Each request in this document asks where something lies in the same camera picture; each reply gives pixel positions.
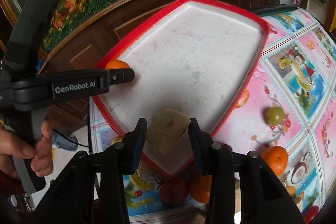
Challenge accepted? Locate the orange tangerine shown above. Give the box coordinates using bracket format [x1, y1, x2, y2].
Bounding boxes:
[190, 174, 212, 203]
[262, 145, 288, 176]

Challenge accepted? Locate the banana piece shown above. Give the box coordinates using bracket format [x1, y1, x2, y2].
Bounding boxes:
[146, 109, 190, 154]

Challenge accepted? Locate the large red tomato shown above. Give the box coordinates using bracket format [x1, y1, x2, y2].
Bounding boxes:
[303, 205, 319, 224]

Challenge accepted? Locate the person left hand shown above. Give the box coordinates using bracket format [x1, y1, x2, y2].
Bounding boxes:
[1, 117, 54, 178]

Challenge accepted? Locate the grey container on floor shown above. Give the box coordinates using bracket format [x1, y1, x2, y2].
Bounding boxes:
[52, 130, 78, 151]

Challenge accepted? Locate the red rimmed white tray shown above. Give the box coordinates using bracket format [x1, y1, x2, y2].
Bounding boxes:
[92, 0, 271, 179]

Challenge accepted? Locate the green grape on table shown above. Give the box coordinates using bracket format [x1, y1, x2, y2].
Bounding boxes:
[266, 106, 284, 126]

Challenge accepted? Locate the colourful fruit print tablecloth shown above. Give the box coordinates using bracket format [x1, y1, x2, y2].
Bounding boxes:
[89, 5, 335, 213]

